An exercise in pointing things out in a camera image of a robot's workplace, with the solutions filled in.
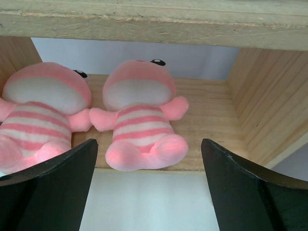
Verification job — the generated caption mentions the pink striped plush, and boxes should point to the pink striped plush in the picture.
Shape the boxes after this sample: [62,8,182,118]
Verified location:
[0,62,91,175]
[89,59,189,171]

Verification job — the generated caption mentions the wooden two-tier shelf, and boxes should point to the wooden two-tier shelf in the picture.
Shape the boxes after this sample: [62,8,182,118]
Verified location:
[0,0,308,172]

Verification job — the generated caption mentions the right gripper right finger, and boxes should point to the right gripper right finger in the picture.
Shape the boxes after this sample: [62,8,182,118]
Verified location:
[201,139,308,231]

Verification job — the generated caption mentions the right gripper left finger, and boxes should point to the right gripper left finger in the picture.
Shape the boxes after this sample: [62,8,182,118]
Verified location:
[0,139,98,231]

